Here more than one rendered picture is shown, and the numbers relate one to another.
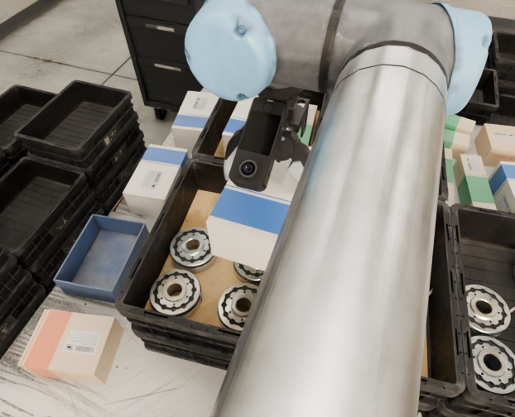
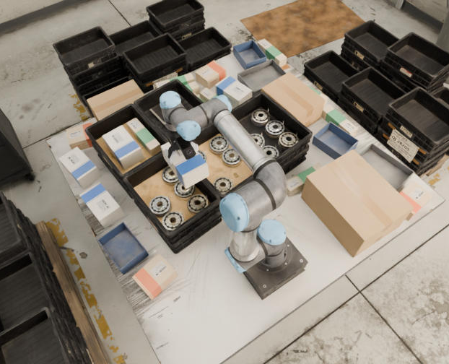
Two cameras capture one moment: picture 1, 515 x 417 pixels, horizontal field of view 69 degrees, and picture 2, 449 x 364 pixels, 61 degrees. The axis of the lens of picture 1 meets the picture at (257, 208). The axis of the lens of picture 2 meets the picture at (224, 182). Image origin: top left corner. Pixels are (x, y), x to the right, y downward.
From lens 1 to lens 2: 1.15 m
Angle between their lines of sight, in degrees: 29
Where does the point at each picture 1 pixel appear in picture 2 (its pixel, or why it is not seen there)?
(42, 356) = (152, 284)
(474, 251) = not seen: hidden behind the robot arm
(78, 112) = not seen: outside the picture
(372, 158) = (237, 131)
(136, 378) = (184, 263)
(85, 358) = (167, 270)
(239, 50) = (195, 129)
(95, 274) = (125, 258)
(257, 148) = (186, 146)
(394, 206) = (244, 133)
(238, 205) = (185, 167)
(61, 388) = (166, 292)
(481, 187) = not seen: hidden behind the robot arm
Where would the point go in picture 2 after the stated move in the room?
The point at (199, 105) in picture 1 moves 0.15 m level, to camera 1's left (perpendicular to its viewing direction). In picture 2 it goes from (75, 159) to (53, 178)
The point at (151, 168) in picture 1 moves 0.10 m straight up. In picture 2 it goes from (96, 201) to (89, 191)
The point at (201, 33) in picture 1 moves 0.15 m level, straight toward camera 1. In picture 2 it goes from (188, 131) to (226, 147)
